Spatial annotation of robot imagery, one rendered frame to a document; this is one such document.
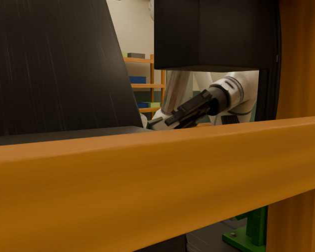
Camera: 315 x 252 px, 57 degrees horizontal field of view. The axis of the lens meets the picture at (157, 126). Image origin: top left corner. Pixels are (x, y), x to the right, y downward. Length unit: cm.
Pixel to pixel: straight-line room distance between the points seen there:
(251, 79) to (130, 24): 689
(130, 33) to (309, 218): 724
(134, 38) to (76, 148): 748
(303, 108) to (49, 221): 44
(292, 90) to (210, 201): 32
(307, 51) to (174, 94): 98
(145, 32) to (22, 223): 776
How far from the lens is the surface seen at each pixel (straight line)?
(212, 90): 80
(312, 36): 55
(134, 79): 688
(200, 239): 88
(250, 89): 87
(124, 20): 758
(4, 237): 22
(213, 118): 99
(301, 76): 55
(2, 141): 48
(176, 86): 144
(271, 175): 36
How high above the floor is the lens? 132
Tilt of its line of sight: 7 degrees down
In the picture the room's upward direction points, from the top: straight up
